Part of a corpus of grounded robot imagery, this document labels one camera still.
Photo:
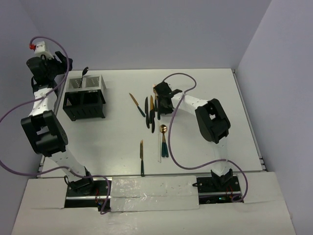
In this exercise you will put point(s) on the gold knife green handle far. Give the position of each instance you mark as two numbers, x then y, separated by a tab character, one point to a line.
137	104

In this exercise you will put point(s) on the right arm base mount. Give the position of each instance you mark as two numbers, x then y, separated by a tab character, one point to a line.
218	190

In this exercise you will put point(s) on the gold knife black handle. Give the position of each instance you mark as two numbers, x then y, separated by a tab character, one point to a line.
152	109

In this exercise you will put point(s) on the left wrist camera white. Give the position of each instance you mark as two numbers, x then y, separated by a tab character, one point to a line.
41	49

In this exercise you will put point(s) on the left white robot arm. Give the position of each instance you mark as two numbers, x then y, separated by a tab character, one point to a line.
42	128

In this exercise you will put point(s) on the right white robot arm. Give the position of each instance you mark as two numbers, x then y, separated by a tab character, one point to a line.
212	121

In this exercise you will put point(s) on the black spoon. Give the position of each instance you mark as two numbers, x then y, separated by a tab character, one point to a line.
84	72

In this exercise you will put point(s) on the black knife lower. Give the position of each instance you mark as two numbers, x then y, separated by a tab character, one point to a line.
153	124

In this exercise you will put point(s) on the clear glass straw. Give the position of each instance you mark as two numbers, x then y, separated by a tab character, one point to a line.
159	142

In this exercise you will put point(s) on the black serrated knife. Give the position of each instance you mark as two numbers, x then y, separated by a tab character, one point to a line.
147	113

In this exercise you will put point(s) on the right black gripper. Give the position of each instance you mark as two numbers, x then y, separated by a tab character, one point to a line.
166	111

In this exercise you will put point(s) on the gold fork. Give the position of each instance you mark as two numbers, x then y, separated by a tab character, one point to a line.
158	115
155	101

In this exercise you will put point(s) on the gold spoon green handle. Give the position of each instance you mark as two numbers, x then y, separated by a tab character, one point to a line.
163	130

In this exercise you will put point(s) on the gold knife near edge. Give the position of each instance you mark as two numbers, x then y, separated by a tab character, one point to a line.
141	160

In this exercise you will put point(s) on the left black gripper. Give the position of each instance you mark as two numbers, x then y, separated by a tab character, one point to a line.
62	67

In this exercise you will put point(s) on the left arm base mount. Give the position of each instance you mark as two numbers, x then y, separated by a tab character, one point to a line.
86	193

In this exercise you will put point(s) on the black utensil caddy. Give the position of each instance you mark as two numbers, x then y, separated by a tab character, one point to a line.
84	104

